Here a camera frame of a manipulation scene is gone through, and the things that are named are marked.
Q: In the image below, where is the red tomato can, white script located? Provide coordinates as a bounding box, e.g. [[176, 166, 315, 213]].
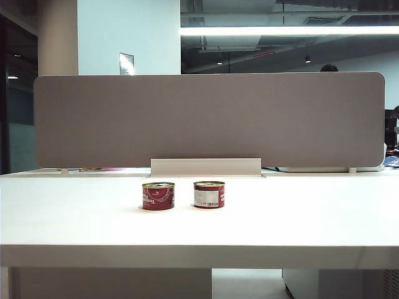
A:
[[142, 181, 176, 211]]

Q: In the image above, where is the red tomato can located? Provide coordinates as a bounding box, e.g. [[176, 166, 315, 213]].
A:
[[142, 181, 176, 211], [193, 181, 226, 209]]

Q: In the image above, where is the grey fabric desk divider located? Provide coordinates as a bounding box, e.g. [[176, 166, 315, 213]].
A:
[[33, 72, 387, 169]]

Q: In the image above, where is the white flat device behind divider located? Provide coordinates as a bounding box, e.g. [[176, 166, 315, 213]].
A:
[[280, 164, 385, 173]]

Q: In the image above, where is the framed wall notice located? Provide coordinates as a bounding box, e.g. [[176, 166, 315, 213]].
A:
[[118, 52, 135, 76]]

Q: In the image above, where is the black office chair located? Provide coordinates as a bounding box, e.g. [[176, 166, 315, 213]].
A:
[[384, 105, 399, 148]]

